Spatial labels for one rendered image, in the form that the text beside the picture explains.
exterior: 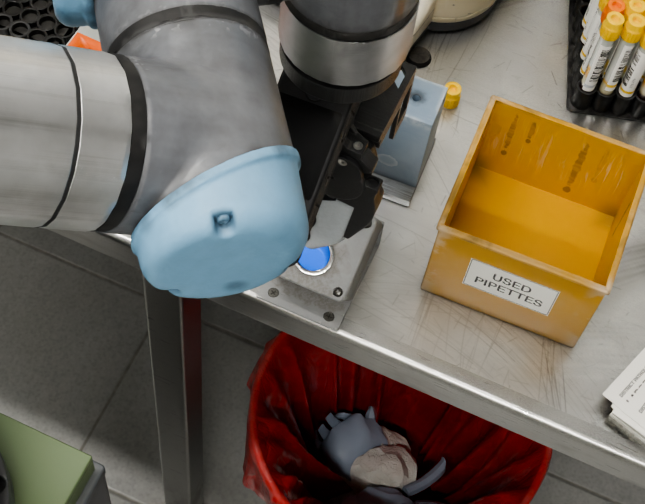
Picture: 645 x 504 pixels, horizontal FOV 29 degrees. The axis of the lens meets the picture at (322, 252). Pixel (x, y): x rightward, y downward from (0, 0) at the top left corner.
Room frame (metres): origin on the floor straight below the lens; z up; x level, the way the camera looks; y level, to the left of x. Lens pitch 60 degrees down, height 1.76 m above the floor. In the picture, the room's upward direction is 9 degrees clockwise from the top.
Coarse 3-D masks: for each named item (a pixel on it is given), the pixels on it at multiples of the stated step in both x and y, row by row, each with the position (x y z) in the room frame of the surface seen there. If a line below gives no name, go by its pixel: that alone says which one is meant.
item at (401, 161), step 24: (432, 96) 0.60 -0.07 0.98; (408, 120) 0.57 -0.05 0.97; (432, 120) 0.58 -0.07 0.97; (384, 144) 0.58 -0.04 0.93; (408, 144) 0.57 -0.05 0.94; (432, 144) 0.61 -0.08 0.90; (384, 168) 0.58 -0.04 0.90; (408, 168) 0.57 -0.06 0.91; (384, 192) 0.56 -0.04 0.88; (408, 192) 0.56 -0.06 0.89
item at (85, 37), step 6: (78, 30) 0.62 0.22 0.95; (84, 30) 0.63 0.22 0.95; (90, 30) 0.63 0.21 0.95; (96, 30) 0.63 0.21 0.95; (78, 36) 0.62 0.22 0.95; (84, 36) 0.62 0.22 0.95; (90, 36) 0.62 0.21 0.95; (96, 36) 0.62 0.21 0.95; (72, 42) 0.61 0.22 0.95; (78, 42) 0.61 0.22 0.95; (84, 42) 0.61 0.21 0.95; (90, 42) 0.61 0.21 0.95; (96, 42) 0.62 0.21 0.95; (90, 48) 0.61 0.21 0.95; (96, 48) 0.61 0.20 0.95
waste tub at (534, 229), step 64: (512, 128) 0.60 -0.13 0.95; (576, 128) 0.59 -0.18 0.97; (512, 192) 0.58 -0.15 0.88; (576, 192) 0.58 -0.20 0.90; (640, 192) 0.54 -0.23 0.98; (448, 256) 0.48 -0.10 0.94; (512, 256) 0.47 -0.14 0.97; (576, 256) 0.53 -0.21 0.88; (512, 320) 0.46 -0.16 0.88; (576, 320) 0.45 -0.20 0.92
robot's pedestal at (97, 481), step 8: (96, 464) 0.30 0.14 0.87; (96, 472) 0.29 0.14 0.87; (104, 472) 0.29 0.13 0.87; (88, 480) 0.28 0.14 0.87; (96, 480) 0.28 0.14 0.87; (104, 480) 0.29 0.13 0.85; (88, 488) 0.28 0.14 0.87; (96, 488) 0.28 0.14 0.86; (104, 488) 0.29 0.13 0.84; (80, 496) 0.27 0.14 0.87; (88, 496) 0.27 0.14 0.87; (96, 496) 0.28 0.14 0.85; (104, 496) 0.29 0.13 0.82
